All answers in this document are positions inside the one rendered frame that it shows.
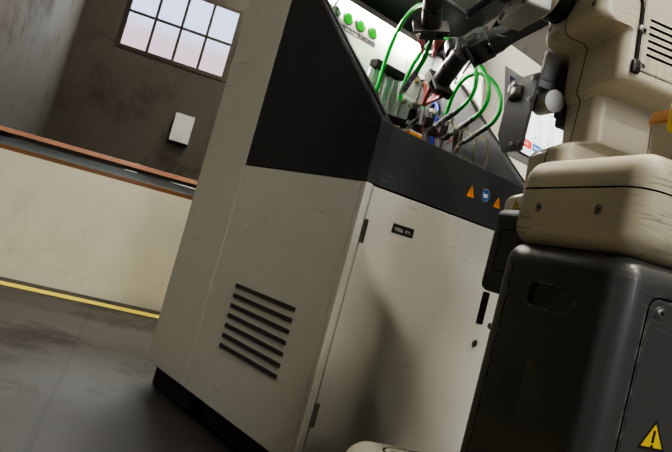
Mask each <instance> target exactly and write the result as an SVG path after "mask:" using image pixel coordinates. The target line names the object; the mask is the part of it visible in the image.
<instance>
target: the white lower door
mask: <svg viewBox="0 0 672 452"><path fill-rule="evenodd" d="M493 235H494V231H493V230H490V229H487V228H485V227H482V226H479V225H477V224H474V223H471V222H469V221H466V220H463V219H461V218H458V217H455V216H453V215H450V214H447V213H445V212H442V211H439V210H437V209H434V208H431V207H429V206H426V205H423V204H421V203H418V202H415V201H413V200H410V199H407V198H405V197H402V196H399V195H397V194H394V193H391V192H389V191H386V190H383V189H381V188H378V187H375V186H372V190H371V194H370V198H369V201H368V205H367V209H366V213H365V216H364V220H363V224H362V228H361V231H360V235H359V239H358V243H357V246H356V250H355V254H354V258H353V262H352V265H351V269H350V273H349V277H348V280H347V284H346V288H345V292H344V295H343V299H342V303H341V307H340V310H339V314H338V318H337V322H336V325H335V329H334V333H333V337H332V340H331V344H330V348H329V352H328V355H327V359H326V363H325V367H324V370H323V374H322V378H321V382H320V385H319V389H318V393H317V397H316V401H315V404H314V408H313V412H312V416H311V419H310V423H309V427H308V431H307V434H306V438H305V442H304V446H303V449H302V452H346V451H347V450H348V449H349V448H350V447H351V446H352V445H354V444H356V443H358V442H362V441H370V442H376V443H382V444H387V445H393V446H398V447H404V448H409V449H415V450H420V451H426V452H460V449H461V445H462V441H463V437H464V433H465V429H466V425H467V421H468V417H469V413H470V409H471V405H472V401H473V397H474V393H475V389H476V385H477V381H478V377H479V373H480V369H481V365H482V361H483V357H484V353H485V349H486V345H487V341H488V336H489V332H490V329H488V327H487V326H488V323H492V320H493V316H494V312H495V308H496V304H497V300H498V296H499V294H496V293H493V292H489V291H487V290H485V289H484V288H483V287H482V279H483V275H484V271H485V267H486V263H487V259H488V255H489V251H490V247H491V243H492V239H493Z"/></svg>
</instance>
